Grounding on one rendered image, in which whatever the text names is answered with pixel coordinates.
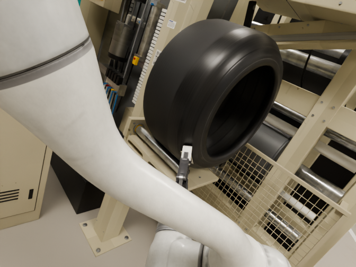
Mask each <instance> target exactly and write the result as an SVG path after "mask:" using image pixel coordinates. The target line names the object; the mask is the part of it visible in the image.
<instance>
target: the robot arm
mask: <svg viewBox="0 0 356 267"><path fill-rule="evenodd" d="M0 108H1V109H2V110H4V111H5V112H6V113H8V114H9V115H10V116H11V117H13V118H14V119H15V120H16V121H18V122H19V123H20V124H22V125H23V126H24V127H25V128H27V129H28V130H29V131H30V132H31V133H32V134H34V135H35V136H36V137H37V138H38V139H40V140H41V141H42V142H43V143H44V144H45V145H47V146H48V147H49V148H50V149H51V150H52V151H53V152H55V153H56V154H57V155H58V156H59V157H60V158H61V159H62V160H64V161H65V162H66V163H67V164H68V165H69V166H70V167H72V168H73V169H74V170H75V171H76V172H77V173H79V174H80V175H81V176H82V177H84V178H85V179H86V180H88V181H89V182H90V183H92V184H93V185H94V186H96V187H97V188H99V189H100V190H102V191H103V192H105V193H106V194H108V195H109V196H111V197H113V198H114V199H116V200H118V201H120V202H121V203H123V204H125V205H126V206H129V207H131V208H133V209H134V210H136V211H138V212H140V213H142V214H144V215H146V216H148V217H150V218H152V219H154V220H156V221H158V224H157V228H156V234H155V237H154V240H153V242H152V244H151V246H150V248H149V251H148V255H147V259H146V264H145V267H291V265H290V263H289V261H288V260H287V259H286V258H285V256H284V255H283V254H282V253H280V252H279V251H277V250H276V249H274V248H272V247H270V246H267V245H263V244H260V243H259V242H257V241H256V240H255V239H254V238H253V237H251V236H250V235H248V234H246V233H244V232H243V231H242V229H241V228H240V227H239V226H238V225H237V224H236V223H234V222H233V221H232V220H231V219H229V218H228V217H227V216H225V215H224V214H223V213H221V212H220V211H218V210H217V209H215V208H214V207H212V206H211V205H209V204H208V203H206V202H205V201H203V200H202V199H200V198H199V197H197V196H196V195H194V194H193V193H191V192H190V191H188V174H189V165H190V164H191V153H192V146H183V149H182V155H181V159H180V164H179V169H178V172H177V175H176V182H175V181H173V180H172V179H170V178H169V177H167V176H166V175H164V174H163V173H161V172H160V171H158V170H157V169H155V168H154V167H152V166H151V165H149V164H148V163H147V162H146V161H144V160H143V159H142V158H141V157H139V156H138V155H137V154H136V153H135V152H134V151H133V150H132V149H131V148H130V147H129V146H128V145H127V143H126V142H125V141H124V139H123V138H122V137H121V135H120V133H119V131H118V129H117V127H116V125H115V122H114V119H113V116H112V113H111V109H110V106H109V102H108V98H107V96H106V92H105V89H104V85H103V82H102V77H101V73H100V69H99V65H98V62H97V57H96V53H95V49H94V46H93V44H92V40H91V38H90V35H89V33H88V30H87V27H86V24H85V21H84V19H83V16H82V13H81V9H80V7H79V4H78V0H0ZM193 240H195V241H193ZM196 241H197V242H196Z"/></svg>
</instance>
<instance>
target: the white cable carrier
mask: <svg viewBox="0 0 356 267"><path fill-rule="evenodd" d="M162 12H164V13H161V15H162V16H164V17H162V16H160V19H162V20H159V21H158V22H159V23H158V24H157V26H160V28H159V27H156V29H158V30H159V31H157V30H155V33H158V34H155V33H154V36H155V37H153V40H152V43H151V46H152V47H150V50H149V51H148V52H149V53H148V54H147V55H148V56H147V59H148V60H147V59H146V61H145V62H147V63H145V64H144V66H143V71H144V72H141V73H142V74H141V77H140V81H139V83H138V86H137V89H136V91H135V94H134V97H133V100H132V102H133V103H134V104H136V100H137V97H138V94H139V92H140V89H141V86H142V83H143V80H144V77H145V74H146V71H147V68H148V65H149V62H150V59H151V56H152V54H153V51H154V48H155V44H156V41H157V38H158V35H159V32H160V30H161V27H162V24H163V21H164V18H165V15H166V12H167V10H166V9H164V8H163V9H162ZM160 23H161V24H160Z"/></svg>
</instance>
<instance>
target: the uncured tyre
mask: <svg viewBox="0 0 356 267"><path fill-rule="evenodd" d="M282 76H283V61H282V58H281V54H280V50H279V47H278V45H277V43H276V42H275V41H274V40H273V39H272V38H271V37H269V36H268V35H267V34H265V33H264V32H261V31H258V30H255V29H252V28H248V27H246V26H243V25H240V24H236V23H233V22H230V21H227V20H223V19H207V20H202V21H198V22H196V23H193V24H191V25H189V26H187V27H186V28H185V29H183V30H182V31H181V32H179V33H178V34H177V35H176V36H175V37H174V38H173V39H172V40H171V41H170V42H169V43H168V44H167V45H166V47H165V48H164V49H163V51H162V52H161V53H160V55H159V56H158V58H157V60H156V61H155V63H154V65H153V67H152V69H151V71H150V74H149V76H148V80H147V83H146V87H145V92H144V100H143V110H144V117H145V121H146V124H147V126H148V128H149V130H150V132H151V133H152V135H153V136H154V137H155V138H156V139H157V140H158V141H159V142H160V143H161V144H162V145H163V146H164V147H165V148H166V149H167V150H168V151H169V152H171V153H172V154H173V155H174V156H175V157H176V158H177V159H178V160H179V161H180V159H181V155H182V154H181V151H182V149H183V146H192V153H191V156H192V160H193V164H190V165H189V166H190V167H191V168H209V167H215V166H218V165H220V164H222V163H224V162H225V161H227V160H229V159H230V158H232V157H233V156H234V155H235V154H237V153H238V152H239V151H240V150H241V149H242V148H243V147H244V146H245V145H246V144H247V143H248V142H249V140H250V139H251V138H252V137H253V136H254V134H255V133H256V132H257V131H258V129H259V127H260V126H261V125H262V123H263V122H264V120H265V118H266V117H267V115H268V114H269V112H270V110H271V108H272V106H273V104H274V102H275V99H276V97H277V95H278V92H279V89H280V85H281V81H282Z"/></svg>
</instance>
